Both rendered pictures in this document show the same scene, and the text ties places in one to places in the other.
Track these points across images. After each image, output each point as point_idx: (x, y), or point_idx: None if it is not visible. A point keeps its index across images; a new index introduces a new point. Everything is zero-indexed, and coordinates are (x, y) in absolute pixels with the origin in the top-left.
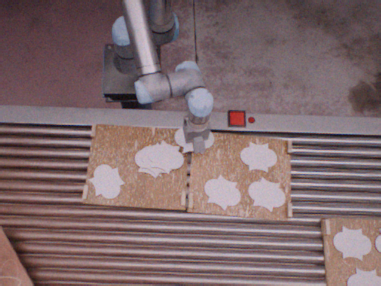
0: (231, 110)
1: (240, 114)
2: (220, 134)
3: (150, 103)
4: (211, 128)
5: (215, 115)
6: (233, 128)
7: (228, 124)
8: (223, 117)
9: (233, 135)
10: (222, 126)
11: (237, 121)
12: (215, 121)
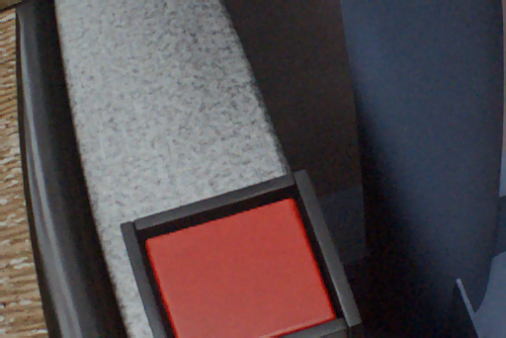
0: (309, 200)
1: (300, 297)
2: (13, 180)
3: (440, 25)
4: (81, 125)
5: (227, 106)
6: (131, 294)
7: (138, 220)
8: (227, 178)
9: (24, 282)
10: (116, 198)
11: (204, 287)
12: (162, 126)
